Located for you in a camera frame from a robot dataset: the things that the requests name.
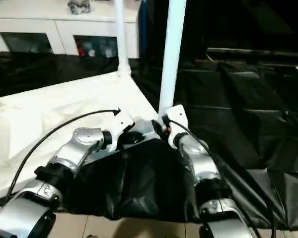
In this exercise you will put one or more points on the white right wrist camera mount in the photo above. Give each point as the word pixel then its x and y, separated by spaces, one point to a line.
pixel 177 116

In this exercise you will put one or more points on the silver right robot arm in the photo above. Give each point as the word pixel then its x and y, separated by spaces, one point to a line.
pixel 198 158

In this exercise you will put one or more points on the red package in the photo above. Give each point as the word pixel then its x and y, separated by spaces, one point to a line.
pixel 81 50

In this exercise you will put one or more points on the white plastic table top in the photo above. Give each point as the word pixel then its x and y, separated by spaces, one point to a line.
pixel 39 104

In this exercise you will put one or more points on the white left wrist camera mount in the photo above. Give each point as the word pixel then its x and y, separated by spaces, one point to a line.
pixel 120 124

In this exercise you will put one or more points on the white jar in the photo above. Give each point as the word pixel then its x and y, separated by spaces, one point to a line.
pixel 91 52

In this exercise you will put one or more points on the white glass-door cabinet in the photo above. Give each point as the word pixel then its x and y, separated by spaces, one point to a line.
pixel 57 24

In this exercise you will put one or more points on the black backdrop cloth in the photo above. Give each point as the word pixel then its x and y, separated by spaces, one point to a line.
pixel 238 22

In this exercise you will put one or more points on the black flat monitor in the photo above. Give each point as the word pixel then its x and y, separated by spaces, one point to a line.
pixel 258 53

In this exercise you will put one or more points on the black mat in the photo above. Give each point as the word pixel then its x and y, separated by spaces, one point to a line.
pixel 238 111

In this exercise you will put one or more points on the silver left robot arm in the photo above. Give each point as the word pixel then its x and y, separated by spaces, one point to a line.
pixel 77 143

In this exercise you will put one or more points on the black object pile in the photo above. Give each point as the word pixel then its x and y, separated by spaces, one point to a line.
pixel 79 6

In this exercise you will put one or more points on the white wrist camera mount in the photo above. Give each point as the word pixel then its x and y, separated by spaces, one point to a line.
pixel 120 124
pixel 177 116

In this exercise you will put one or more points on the printed box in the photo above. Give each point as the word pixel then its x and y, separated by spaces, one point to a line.
pixel 106 50

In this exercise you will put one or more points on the white plastic table leg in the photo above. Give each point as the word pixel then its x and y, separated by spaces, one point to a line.
pixel 121 37
pixel 171 62

